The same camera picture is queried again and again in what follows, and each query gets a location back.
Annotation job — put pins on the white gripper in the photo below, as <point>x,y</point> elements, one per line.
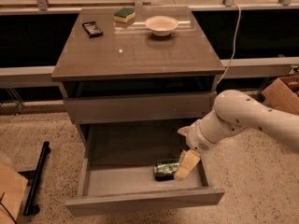
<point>195,136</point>

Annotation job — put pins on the green soda can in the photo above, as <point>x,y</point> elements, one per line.
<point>165,170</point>

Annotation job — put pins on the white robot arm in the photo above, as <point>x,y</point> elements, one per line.
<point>234,111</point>

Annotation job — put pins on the open middle drawer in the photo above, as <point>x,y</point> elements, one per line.
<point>117,172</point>

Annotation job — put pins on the grey drawer cabinet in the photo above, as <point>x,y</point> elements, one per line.
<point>128,59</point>

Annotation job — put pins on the closed top drawer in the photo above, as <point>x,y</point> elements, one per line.
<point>139,107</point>

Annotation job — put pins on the cardboard box right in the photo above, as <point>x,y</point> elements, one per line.
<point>282,94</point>

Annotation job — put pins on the white bowl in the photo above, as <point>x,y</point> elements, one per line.
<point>161,25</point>

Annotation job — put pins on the black metal bar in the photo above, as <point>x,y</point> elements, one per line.
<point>30,208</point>

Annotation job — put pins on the green yellow sponge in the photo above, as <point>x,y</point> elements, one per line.
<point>124,15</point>

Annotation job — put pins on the black snack packet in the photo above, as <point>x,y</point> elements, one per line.
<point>92,29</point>

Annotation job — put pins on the brown board left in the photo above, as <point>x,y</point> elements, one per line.
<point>12,188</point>

